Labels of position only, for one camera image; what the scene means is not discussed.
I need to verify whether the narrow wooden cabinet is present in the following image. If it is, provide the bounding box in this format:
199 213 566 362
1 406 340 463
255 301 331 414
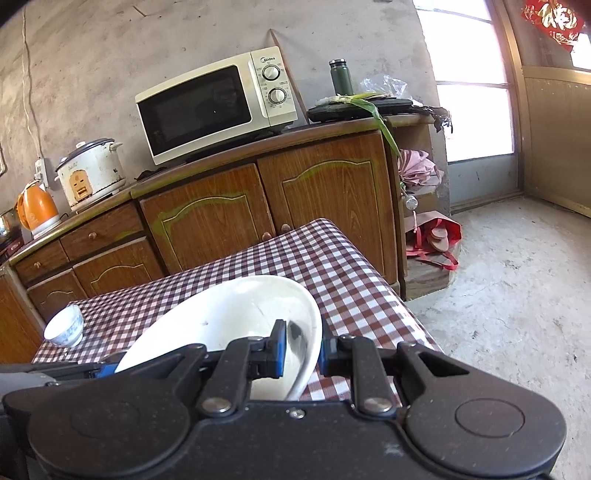
0 272 44 365

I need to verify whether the green onion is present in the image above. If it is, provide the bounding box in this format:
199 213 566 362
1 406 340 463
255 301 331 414
316 92 402 160

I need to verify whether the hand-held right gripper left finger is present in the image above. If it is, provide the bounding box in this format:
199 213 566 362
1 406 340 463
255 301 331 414
139 319 288 415

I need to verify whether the red paper decoration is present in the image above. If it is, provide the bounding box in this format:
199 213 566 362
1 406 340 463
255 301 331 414
522 0 580 44

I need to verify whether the green thermos bottle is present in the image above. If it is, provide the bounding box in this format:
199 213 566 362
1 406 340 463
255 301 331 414
329 58 354 95

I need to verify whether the white microwave oven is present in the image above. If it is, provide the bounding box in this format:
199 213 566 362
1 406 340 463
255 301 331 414
135 46 299 167

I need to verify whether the two-door wooden cabinet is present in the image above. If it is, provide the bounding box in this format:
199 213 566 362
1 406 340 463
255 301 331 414
131 113 407 301

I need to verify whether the white rice cooker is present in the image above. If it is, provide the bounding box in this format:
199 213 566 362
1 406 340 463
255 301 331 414
55 138 127 212

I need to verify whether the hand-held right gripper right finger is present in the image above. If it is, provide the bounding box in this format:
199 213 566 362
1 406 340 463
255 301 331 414
318 322 467 415

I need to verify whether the orange electric kettle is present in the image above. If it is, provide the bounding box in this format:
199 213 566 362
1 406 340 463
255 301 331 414
16 181 61 234

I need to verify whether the red bag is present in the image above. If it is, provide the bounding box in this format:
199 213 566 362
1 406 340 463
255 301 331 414
406 210 462 273

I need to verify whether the brown white checkered tablecloth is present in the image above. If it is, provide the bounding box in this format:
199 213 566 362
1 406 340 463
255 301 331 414
32 218 444 402

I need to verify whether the glass door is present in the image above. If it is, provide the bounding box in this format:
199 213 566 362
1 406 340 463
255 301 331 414
413 0 525 208

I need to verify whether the flat black cooktop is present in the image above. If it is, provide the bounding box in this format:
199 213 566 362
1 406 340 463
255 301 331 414
308 98 414 123

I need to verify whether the clear plastic bag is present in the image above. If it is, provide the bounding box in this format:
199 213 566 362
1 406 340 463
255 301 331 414
360 76 409 100

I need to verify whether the golden door panel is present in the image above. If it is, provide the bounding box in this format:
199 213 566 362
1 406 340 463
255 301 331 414
522 65 591 217

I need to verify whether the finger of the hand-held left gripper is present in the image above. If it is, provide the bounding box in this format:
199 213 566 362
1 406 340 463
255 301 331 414
28 353 127 382

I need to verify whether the wide white bowl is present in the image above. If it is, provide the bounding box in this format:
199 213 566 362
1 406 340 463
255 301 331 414
115 275 323 401

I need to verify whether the steel pot with lid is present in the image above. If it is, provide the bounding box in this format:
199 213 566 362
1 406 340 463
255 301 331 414
0 208 21 236

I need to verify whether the pink umbrella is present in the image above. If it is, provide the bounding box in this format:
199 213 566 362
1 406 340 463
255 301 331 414
397 148 444 195

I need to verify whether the blue patterned white bowl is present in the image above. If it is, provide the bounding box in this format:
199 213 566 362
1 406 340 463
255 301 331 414
44 305 85 348

